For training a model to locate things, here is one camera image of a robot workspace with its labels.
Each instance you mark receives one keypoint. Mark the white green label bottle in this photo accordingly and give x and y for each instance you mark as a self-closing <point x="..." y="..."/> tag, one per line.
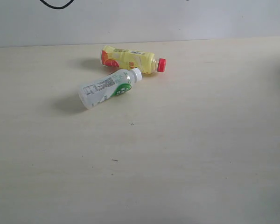
<point x="115" y="84"/>

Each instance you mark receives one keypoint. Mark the yellow drink bottle red cap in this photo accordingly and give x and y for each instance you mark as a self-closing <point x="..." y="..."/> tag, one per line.
<point x="127" y="59"/>

